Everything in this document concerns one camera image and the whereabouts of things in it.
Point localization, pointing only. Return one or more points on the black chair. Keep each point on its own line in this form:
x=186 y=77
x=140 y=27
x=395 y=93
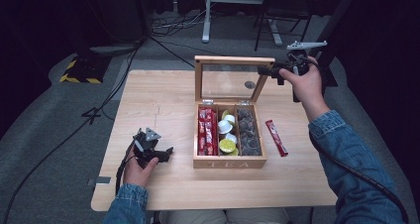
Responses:
x=284 y=9

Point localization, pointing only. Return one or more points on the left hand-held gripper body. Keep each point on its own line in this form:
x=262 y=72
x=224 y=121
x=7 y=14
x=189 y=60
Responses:
x=147 y=144

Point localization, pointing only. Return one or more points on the person's right hand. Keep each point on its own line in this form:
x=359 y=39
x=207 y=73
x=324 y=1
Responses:
x=307 y=87

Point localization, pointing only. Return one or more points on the wooden tea box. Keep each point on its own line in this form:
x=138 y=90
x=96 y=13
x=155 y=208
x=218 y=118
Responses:
x=229 y=161

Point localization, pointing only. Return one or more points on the pile of dark tea packets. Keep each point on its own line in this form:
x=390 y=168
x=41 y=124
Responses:
x=248 y=131

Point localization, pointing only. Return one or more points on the white desk frame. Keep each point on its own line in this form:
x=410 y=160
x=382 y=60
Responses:
x=206 y=16

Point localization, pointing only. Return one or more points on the person's left leg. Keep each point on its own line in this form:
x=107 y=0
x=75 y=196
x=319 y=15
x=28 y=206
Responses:
x=191 y=218

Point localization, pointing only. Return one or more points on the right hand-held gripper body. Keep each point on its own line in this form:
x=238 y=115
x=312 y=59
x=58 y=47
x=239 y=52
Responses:
x=298 y=60

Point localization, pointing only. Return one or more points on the person's right leg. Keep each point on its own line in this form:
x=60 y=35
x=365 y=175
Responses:
x=259 y=217

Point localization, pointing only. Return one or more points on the person's leg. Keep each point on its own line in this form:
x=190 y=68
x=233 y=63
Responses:
x=191 y=218
x=259 y=217

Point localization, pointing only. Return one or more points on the red stick sachet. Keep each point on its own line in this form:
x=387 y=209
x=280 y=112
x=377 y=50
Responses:
x=276 y=138

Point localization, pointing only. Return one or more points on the person's left hand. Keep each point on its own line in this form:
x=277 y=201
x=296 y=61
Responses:
x=138 y=172

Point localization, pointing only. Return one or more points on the bundle of red sachets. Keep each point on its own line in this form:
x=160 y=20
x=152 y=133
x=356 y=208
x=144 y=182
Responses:
x=207 y=131

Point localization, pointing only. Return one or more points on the black slanted post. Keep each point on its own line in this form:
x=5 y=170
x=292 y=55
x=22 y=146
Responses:
x=336 y=16

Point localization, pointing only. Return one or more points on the grey tape strip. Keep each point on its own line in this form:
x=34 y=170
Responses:
x=99 y=180

